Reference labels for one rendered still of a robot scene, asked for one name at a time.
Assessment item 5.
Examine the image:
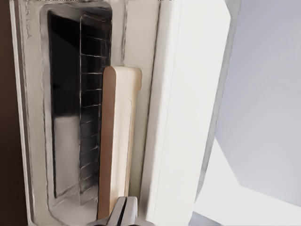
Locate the pale beige door handle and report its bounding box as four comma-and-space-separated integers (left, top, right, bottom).
97, 65, 143, 221

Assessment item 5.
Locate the white oven door with window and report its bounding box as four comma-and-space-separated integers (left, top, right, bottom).
8, 0, 161, 226

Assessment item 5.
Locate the white oven body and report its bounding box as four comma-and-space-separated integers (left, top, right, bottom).
140, 0, 241, 226

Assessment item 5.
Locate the wire oven rack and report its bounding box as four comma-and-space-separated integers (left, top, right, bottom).
78, 14, 112, 206

